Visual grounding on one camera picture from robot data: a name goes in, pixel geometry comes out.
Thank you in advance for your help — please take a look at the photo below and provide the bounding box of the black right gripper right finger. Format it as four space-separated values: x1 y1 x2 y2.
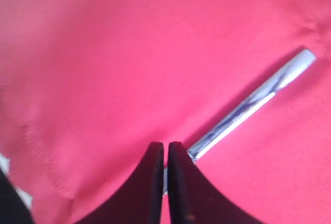
168 142 261 223

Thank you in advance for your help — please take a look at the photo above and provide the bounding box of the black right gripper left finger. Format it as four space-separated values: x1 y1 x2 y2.
78 142 164 224

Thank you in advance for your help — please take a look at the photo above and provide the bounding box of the metal table knife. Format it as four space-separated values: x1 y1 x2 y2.
162 49 317 196

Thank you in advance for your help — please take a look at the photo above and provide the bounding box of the red tablecloth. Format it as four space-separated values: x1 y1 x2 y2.
1 0 330 223

